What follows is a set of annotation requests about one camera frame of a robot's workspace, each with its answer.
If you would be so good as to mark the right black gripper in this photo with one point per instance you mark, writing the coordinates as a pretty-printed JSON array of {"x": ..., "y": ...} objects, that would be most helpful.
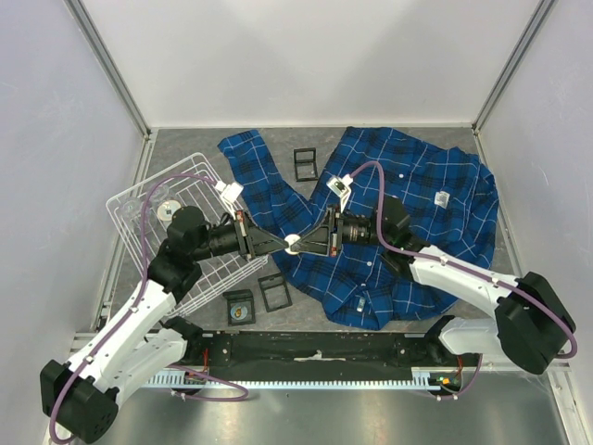
[{"x": 322, "y": 240}]

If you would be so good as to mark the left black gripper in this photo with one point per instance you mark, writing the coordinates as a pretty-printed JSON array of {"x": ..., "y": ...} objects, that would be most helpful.
[{"x": 252, "y": 239}]

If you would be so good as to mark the light blue round brooch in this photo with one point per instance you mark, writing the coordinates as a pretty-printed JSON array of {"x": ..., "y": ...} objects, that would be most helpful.
[{"x": 239, "y": 312}]

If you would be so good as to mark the orange round brooch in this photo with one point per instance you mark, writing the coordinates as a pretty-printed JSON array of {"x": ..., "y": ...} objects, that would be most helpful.
[{"x": 290, "y": 241}]

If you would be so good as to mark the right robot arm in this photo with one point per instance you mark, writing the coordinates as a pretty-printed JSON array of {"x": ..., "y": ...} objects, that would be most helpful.
[{"x": 524, "y": 319}]

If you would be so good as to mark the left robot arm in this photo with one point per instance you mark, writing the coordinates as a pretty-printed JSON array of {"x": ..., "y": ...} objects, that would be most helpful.
[{"x": 85, "y": 393}]

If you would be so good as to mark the white ceramic mug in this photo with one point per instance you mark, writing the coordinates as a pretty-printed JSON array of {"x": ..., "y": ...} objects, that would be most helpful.
[{"x": 166, "y": 209}]

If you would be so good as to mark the clear glass right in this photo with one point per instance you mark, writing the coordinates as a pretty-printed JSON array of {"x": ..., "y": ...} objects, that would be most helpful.
[{"x": 159, "y": 194}]

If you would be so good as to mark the clear glass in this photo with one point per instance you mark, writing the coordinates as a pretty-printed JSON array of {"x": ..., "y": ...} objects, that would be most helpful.
[
  {"x": 131, "y": 212},
  {"x": 159, "y": 194}
]

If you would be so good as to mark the clear glass left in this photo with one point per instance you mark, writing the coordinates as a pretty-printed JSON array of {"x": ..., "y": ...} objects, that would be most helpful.
[{"x": 131, "y": 212}]

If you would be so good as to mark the black frame front middle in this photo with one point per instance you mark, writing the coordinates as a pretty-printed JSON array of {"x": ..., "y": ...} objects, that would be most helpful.
[{"x": 275, "y": 293}]

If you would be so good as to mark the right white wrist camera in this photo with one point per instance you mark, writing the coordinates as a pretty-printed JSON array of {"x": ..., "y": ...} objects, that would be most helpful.
[{"x": 340, "y": 186}]

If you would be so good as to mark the black frame near rack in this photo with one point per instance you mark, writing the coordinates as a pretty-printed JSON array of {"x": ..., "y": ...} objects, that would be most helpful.
[{"x": 240, "y": 297}]

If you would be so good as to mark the black frame at back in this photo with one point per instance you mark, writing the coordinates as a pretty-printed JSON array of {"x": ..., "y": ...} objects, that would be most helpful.
[{"x": 305, "y": 164}]

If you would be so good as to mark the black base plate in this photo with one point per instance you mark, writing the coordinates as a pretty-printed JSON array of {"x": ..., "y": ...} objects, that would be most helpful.
[{"x": 224, "y": 349}]

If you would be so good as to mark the white wire dish rack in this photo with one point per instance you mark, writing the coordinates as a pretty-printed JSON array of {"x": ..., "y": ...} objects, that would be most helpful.
[{"x": 198, "y": 251}]

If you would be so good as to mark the light blue cable duct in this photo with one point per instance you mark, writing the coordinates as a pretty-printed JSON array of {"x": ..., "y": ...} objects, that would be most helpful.
[{"x": 419, "y": 380}]

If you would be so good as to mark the left aluminium frame post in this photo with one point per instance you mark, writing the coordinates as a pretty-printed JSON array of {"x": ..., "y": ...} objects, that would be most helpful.
[{"x": 94, "y": 39}]

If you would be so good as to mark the aluminium frame post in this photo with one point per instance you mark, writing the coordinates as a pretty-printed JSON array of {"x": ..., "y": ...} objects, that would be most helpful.
[
  {"x": 94, "y": 39},
  {"x": 514, "y": 61}
]

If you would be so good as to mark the right aluminium frame post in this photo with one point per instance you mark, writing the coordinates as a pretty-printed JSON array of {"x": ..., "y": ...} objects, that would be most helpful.
[{"x": 514, "y": 61}]

